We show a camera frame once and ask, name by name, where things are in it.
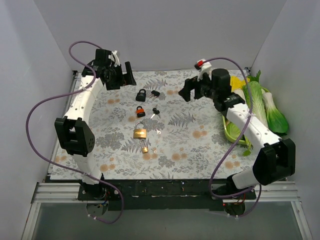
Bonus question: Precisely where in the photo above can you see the black-headed key bunch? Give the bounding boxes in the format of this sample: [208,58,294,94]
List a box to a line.
[148,90,161,101]

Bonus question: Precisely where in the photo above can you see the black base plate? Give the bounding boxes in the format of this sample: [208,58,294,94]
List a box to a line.
[77,178,257,212]

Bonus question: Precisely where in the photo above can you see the floral patterned mat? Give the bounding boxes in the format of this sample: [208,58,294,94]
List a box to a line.
[48,69,281,180]

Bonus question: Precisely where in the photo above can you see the green plastic basket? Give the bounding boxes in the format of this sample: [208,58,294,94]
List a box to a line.
[220,87,287,146]

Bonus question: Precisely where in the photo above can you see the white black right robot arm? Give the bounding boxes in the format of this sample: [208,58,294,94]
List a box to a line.
[178,68,296,199]

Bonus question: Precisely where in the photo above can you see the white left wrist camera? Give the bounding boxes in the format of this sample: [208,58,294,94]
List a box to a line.
[109,50,121,68]

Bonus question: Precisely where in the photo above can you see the orange black padlock key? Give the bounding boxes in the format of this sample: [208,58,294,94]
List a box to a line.
[150,107,160,119]

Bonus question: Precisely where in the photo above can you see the orange black padlock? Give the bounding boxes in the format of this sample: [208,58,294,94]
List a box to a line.
[136,106,146,118]

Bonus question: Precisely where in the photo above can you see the large brass padlock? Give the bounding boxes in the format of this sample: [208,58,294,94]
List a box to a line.
[133,121,147,139]

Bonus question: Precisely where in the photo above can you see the green napa cabbage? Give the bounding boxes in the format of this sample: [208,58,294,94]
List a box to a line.
[242,81,268,128]

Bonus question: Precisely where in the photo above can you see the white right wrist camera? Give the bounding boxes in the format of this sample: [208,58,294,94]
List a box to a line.
[194,58,212,82]

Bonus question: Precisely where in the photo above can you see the small brass padlock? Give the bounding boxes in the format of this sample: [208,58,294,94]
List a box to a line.
[140,139,149,154]

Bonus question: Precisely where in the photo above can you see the green celery stalks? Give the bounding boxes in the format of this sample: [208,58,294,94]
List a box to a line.
[242,136,253,157]

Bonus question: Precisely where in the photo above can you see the yellow-leaf napa cabbage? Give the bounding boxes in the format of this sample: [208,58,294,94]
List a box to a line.
[230,76,246,92]

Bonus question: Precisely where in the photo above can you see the aluminium frame rail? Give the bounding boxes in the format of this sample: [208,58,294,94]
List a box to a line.
[22,181,313,240]

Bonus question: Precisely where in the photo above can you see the round green cabbage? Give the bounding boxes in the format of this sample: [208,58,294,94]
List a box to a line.
[226,122,241,140]

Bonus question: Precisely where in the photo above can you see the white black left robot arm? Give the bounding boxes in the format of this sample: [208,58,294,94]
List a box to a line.
[54,48,136,200]

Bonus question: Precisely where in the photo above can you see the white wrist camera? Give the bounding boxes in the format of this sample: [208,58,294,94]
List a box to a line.
[109,50,121,68]
[194,58,212,82]

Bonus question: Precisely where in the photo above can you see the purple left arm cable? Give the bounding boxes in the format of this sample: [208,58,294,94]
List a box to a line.
[25,40,125,224]

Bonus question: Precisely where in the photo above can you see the bok choy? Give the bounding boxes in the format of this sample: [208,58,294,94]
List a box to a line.
[262,92,289,134]

